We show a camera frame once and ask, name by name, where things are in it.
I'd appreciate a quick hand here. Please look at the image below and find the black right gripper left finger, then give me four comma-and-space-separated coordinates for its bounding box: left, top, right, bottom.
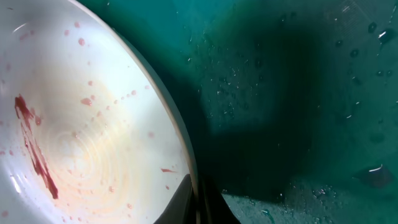
154, 174, 196, 224

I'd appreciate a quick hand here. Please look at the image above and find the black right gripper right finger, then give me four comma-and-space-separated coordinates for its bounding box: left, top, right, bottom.
199, 175, 240, 224

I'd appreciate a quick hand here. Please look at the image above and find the white plate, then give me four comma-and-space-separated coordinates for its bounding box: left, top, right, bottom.
1, 0, 198, 224

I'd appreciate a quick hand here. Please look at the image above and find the teal serving tray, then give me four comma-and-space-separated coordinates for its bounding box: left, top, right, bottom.
85, 0, 397, 223

